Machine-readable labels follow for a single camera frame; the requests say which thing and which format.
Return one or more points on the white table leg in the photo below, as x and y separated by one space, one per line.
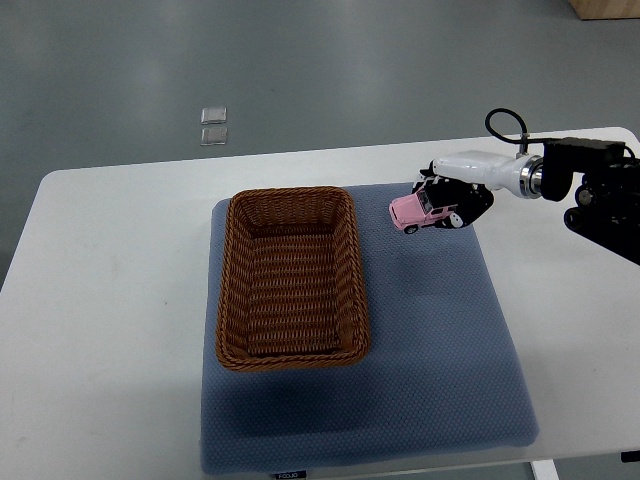
544 470

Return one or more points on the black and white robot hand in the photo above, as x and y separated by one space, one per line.
470 179

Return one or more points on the pink toy car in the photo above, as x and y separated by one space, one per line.
412 212

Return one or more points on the brown wicker basket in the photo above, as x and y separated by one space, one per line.
292 290

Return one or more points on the blue-grey padded mat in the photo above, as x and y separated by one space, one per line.
441 376

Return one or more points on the upper metal floor plate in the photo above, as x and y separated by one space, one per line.
213 115

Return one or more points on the wooden box corner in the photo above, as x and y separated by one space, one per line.
606 9

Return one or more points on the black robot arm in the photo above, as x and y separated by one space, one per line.
604 178

